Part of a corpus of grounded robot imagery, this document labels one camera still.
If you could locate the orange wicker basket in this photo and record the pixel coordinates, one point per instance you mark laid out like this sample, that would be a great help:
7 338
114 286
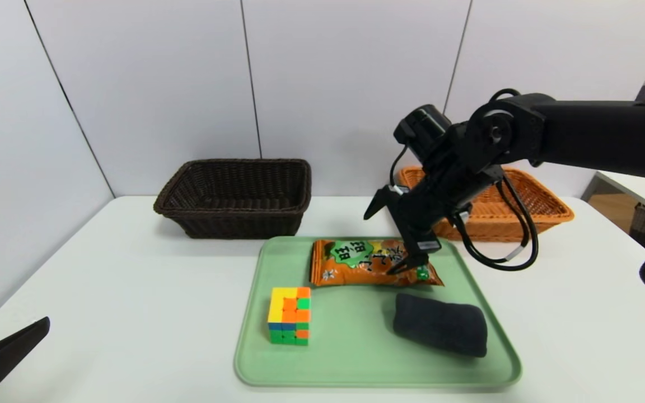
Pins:
541 210

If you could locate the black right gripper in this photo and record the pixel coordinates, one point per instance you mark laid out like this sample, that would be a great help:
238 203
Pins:
424 244

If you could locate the orange snack bag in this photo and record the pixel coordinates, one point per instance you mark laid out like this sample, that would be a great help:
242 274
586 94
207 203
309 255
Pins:
356 268

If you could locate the dark brown wicker basket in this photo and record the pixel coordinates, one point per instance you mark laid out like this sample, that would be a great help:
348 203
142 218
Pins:
233 221

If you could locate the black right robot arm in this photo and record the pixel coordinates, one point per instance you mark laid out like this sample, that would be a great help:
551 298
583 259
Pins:
591 134

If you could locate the light green plastic tray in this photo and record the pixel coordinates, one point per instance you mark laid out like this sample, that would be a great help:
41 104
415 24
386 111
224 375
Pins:
350 336

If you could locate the multicoloured puzzle cube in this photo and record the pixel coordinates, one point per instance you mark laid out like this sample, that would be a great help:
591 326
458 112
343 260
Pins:
289 316

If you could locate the dark grey towel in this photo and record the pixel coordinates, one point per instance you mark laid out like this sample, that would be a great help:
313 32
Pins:
440 327

